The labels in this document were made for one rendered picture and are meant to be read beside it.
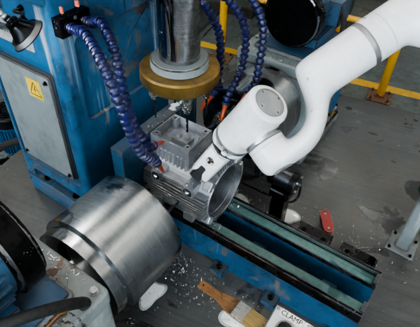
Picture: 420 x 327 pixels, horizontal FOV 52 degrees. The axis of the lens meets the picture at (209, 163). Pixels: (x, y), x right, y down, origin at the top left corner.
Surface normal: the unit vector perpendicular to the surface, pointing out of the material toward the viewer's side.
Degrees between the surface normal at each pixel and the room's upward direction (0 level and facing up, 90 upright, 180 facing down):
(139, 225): 36
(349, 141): 0
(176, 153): 90
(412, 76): 0
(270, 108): 31
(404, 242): 90
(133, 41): 90
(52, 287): 0
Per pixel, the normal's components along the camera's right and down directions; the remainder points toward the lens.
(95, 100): 0.82, 0.40
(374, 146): 0.03, -0.73
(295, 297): -0.57, 0.55
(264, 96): 0.41, -0.44
